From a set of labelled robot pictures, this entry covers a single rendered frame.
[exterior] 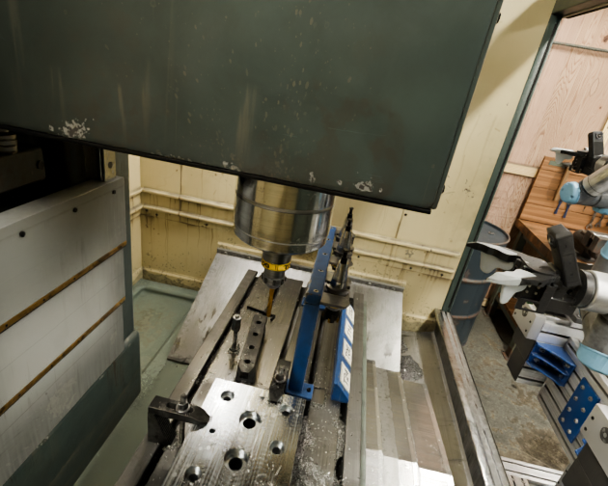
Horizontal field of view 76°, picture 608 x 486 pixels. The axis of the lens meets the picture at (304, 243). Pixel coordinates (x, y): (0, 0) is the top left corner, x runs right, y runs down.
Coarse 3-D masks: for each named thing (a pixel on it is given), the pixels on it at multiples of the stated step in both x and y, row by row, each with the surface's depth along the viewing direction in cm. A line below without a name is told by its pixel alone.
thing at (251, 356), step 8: (256, 320) 123; (264, 320) 123; (256, 328) 119; (264, 328) 122; (248, 336) 115; (256, 336) 116; (264, 336) 125; (248, 344) 112; (256, 344) 112; (248, 352) 109; (256, 352) 110; (240, 360) 106; (248, 360) 107; (256, 360) 107; (240, 368) 103; (248, 368) 103; (240, 376) 103; (248, 376) 103
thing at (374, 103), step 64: (0, 0) 44; (64, 0) 43; (128, 0) 42; (192, 0) 42; (256, 0) 41; (320, 0) 40; (384, 0) 39; (448, 0) 38; (0, 64) 48; (64, 64) 46; (128, 64) 45; (192, 64) 44; (256, 64) 43; (320, 64) 42; (384, 64) 41; (448, 64) 40; (0, 128) 51; (64, 128) 50; (128, 128) 48; (192, 128) 47; (256, 128) 46; (320, 128) 45; (384, 128) 44; (448, 128) 43; (320, 192) 48; (384, 192) 47
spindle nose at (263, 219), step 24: (240, 192) 57; (264, 192) 54; (288, 192) 53; (312, 192) 54; (240, 216) 58; (264, 216) 55; (288, 216) 55; (312, 216) 56; (264, 240) 57; (288, 240) 56; (312, 240) 58
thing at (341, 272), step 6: (342, 264) 95; (336, 270) 96; (342, 270) 95; (336, 276) 96; (342, 276) 96; (330, 282) 98; (336, 282) 96; (342, 282) 96; (336, 288) 97; (342, 288) 97
